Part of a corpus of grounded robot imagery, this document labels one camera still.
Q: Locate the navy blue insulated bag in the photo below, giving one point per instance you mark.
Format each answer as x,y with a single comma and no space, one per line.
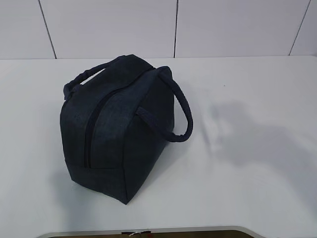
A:
116,120

